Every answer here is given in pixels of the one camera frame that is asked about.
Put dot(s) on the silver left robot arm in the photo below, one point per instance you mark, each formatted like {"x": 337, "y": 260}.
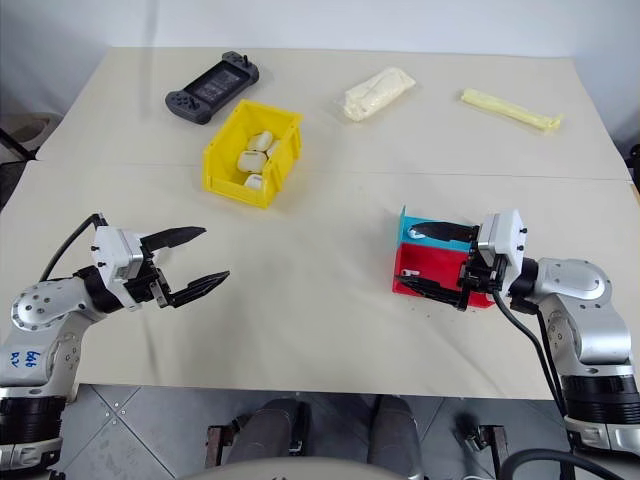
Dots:
{"x": 47, "y": 320}

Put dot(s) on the blue plastic tray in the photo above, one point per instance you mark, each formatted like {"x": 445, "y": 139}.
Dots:
{"x": 407, "y": 217}

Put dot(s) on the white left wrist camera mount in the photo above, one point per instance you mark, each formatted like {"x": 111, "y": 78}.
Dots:
{"x": 112, "y": 250}

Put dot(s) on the long pale yellow package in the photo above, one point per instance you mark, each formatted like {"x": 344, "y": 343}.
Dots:
{"x": 510, "y": 109}

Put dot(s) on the metal stand bracket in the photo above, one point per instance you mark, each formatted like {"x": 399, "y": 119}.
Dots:
{"x": 216, "y": 445}
{"x": 492, "y": 447}

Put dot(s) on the clear bag of cream items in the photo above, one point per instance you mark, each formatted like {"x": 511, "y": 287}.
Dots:
{"x": 375, "y": 95}

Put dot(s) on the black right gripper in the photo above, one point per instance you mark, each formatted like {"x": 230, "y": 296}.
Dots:
{"x": 475, "y": 280}

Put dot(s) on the red and teal box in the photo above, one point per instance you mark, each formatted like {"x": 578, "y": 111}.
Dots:
{"x": 430, "y": 260}

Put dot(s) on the yellow plastic bin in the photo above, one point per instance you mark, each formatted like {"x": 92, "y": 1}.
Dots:
{"x": 280, "y": 160}

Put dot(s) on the dark background object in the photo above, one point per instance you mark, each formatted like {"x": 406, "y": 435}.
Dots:
{"x": 632, "y": 165}

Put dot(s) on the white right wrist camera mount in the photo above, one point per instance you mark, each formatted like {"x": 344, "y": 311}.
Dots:
{"x": 502, "y": 235}

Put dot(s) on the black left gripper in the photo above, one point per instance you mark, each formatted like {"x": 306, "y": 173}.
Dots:
{"x": 147, "y": 285}

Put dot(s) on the black handheld game controller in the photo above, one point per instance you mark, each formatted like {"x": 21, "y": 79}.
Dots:
{"x": 212, "y": 87}

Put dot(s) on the grey background chair base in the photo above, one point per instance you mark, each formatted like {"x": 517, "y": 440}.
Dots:
{"x": 30, "y": 127}

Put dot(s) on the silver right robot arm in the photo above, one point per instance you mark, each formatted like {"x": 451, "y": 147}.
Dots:
{"x": 585, "y": 310}

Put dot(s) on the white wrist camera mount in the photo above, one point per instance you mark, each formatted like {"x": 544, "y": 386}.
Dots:
{"x": 502, "y": 235}
{"x": 112, "y": 250}

